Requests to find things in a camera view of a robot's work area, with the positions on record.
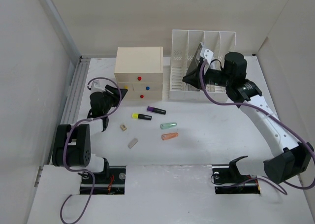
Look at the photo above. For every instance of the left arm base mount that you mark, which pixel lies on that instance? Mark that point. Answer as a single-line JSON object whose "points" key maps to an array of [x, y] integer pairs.
{"points": [[110, 182]]}

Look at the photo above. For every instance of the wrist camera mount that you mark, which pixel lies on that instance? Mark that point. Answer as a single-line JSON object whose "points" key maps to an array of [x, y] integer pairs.
{"points": [[206, 54], [95, 86]]}

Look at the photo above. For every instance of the aluminium rail frame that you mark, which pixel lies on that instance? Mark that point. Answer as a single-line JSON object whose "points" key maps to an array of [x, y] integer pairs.
{"points": [[74, 95]]}

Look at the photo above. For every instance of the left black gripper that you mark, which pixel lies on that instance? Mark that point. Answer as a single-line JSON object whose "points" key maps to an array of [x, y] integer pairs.
{"points": [[114, 93]]}

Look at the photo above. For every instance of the orange correction tape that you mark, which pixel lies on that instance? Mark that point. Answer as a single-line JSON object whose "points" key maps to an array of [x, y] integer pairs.
{"points": [[169, 136]]}

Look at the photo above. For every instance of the grey setup guide booklet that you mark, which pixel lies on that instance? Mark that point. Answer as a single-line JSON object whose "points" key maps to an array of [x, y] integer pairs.
{"points": [[196, 62]]}

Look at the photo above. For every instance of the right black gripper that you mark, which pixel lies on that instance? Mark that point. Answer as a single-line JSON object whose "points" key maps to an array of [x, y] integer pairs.
{"points": [[193, 78]]}

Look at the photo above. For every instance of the cream drawer cabinet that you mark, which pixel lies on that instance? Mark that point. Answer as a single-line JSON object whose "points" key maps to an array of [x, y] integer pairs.
{"points": [[140, 71]]}

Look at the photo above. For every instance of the green correction tape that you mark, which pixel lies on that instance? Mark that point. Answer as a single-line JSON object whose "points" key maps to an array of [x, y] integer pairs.
{"points": [[168, 125]]}

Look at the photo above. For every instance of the yellow highlighter marker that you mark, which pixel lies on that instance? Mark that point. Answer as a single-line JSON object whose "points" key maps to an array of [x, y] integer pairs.
{"points": [[141, 116]]}

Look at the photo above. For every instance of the small yellow eraser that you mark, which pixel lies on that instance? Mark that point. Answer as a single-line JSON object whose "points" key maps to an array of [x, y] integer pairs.
{"points": [[123, 127]]}

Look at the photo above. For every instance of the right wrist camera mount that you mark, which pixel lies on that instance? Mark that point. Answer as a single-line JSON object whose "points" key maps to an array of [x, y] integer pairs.
{"points": [[206, 54]]}

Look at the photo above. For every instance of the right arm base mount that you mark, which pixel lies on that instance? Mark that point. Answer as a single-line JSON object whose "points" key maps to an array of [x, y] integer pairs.
{"points": [[228, 180]]}

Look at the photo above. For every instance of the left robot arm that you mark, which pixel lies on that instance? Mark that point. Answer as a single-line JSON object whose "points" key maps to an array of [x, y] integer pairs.
{"points": [[78, 153]]}

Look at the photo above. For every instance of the white rectangular eraser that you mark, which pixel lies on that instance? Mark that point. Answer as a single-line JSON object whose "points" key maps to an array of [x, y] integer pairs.
{"points": [[132, 143]]}

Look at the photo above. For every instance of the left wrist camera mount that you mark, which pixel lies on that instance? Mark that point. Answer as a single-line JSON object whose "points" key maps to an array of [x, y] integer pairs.
{"points": [[95, 86]]}

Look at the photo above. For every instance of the purple highlighter marker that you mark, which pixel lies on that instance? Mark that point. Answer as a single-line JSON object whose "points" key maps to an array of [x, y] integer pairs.
{"points": [[156, 110]]}

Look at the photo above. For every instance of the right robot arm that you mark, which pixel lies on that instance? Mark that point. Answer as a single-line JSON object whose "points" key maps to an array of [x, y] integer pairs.
{"points": [[291, 153]]}

